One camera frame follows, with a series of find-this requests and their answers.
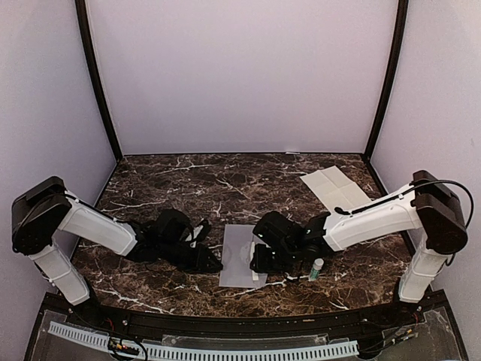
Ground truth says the grey envelope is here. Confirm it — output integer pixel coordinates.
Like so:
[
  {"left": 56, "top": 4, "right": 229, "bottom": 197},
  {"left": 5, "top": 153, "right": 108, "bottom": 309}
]
[{"left": 219, "top": 225, "right": 267, "bottom": 289}]

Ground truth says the right black frame post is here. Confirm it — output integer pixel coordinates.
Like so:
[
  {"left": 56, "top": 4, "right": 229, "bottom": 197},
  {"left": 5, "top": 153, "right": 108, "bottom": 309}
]
[{"left": 363, "top": 0, "right": 409, "bottom": 162}]

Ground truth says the black frame post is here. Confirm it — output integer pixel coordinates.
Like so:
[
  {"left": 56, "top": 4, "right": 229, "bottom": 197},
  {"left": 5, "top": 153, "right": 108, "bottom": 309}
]
[
  {"left": 363, "top": 0, "right": 409, "bottom": 162},
  {"left": 74, "top": 0, "right": 123, "bottom": 162}
]

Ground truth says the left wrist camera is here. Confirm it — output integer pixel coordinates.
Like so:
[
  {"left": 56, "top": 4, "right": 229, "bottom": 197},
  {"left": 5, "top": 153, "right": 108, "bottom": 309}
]
[{"left": 184, "top": 219, "right": 211, "bottom": 248}]

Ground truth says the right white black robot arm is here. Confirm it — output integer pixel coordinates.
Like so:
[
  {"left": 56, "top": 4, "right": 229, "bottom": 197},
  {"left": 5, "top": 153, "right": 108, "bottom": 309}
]
[{"left": 250, "top": 166, "right": 472, "bottom": 326}]

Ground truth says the left black frame post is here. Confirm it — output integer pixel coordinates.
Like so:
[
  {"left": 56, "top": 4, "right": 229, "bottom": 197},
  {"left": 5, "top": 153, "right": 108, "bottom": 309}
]
[{"left": 74, "top": 0, "right": 123, "bottom": 162}]

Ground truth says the green glue stick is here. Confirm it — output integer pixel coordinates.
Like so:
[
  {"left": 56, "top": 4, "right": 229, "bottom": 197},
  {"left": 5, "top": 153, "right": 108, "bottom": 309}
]
[{"left": 308, "top": 258, "right": 324, "bottom": 281}]

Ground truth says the small circuit board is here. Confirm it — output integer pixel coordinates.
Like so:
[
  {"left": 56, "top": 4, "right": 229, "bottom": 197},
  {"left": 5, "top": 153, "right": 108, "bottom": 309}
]
[{"left": 107, "top": 338, "right": 140, "bottom": 358}]

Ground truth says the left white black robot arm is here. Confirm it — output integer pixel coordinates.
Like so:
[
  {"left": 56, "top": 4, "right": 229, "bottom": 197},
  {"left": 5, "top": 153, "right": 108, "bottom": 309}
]
[{"left": 11, "top": 176, "right": 223, "bottom": 328}]

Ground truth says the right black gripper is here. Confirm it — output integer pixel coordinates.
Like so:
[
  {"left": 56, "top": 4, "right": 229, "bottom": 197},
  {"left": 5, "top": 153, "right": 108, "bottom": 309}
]
[{"left": 250, "top": 243, "right": 299, "bottom": 275}]

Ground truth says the white slotted cable duct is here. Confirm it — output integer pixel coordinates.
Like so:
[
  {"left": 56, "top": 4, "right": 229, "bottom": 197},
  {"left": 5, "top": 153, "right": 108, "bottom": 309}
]
[{"left": 47, "top": 321, "right": 358, "bottom": 360}]

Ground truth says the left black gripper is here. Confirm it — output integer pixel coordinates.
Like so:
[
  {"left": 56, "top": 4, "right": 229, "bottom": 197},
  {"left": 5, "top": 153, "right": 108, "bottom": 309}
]
[{"left": 158, "top": 239, "right": 223, "bottom": 275}]

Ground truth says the black front rail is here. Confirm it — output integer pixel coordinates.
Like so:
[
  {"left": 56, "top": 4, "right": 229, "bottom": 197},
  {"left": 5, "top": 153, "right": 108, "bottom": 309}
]
[{"left": 41, "top": 291, "right": 448, "bottom": 339}]

